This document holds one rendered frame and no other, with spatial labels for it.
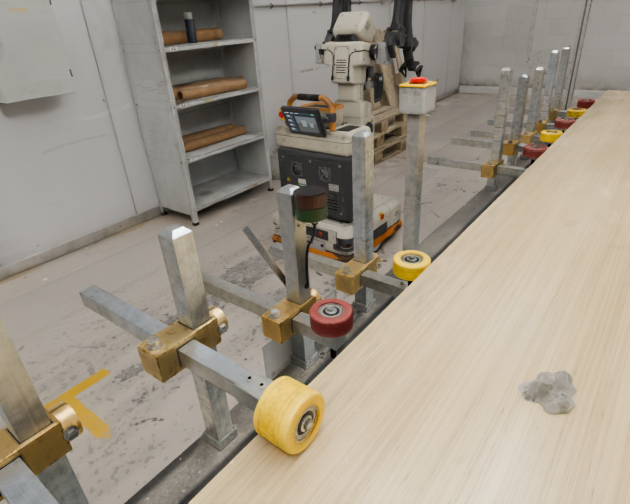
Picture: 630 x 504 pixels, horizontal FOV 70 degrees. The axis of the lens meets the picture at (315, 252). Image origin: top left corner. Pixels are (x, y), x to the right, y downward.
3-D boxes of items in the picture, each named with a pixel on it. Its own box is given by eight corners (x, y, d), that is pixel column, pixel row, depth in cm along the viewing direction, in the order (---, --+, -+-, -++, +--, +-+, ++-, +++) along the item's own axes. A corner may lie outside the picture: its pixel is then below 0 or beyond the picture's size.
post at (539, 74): (518, 171, 223) (535, 67, 201) (520, 169, 226) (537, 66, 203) (526, 172, 221) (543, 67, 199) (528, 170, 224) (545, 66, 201)
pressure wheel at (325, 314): (304, 360, 86) (300, 311, 81) (328, 338, 92) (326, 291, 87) (338, 376, 82) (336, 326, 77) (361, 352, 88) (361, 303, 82)
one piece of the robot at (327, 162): (349, 244, 266) (346, 97, 227) (281, 224, 297) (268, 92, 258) (379, 224, 288) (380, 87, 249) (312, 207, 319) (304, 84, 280)
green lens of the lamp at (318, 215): (288, 218, 80) (287, 206, 79) (308, 207, 84) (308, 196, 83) (314, 225, 77) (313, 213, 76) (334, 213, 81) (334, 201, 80)
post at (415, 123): (399, 265, 135) (404, 112, 114) (406, 259, 138) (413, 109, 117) (413, 269, 133) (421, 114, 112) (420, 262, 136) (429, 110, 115)
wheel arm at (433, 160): (426, 166, 193) (427, 156, 191) (430, 163, 196) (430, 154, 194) (534, 181, 169) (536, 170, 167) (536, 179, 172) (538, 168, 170)
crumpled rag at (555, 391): (553, 422, 58) (557, 409, 57) (510, 389, 63) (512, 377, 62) (596, 395, 61) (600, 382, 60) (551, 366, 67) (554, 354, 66)
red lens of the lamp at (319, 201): (287, 205, 79) (285, 193, 78) (307, 194, 83) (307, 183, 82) (313, 211, 76) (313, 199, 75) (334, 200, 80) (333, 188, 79)
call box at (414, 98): (397, 116, 114) (398, 83, 111) (410, 111, 119) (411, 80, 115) (423, 118, 110) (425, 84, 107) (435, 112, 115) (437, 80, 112)
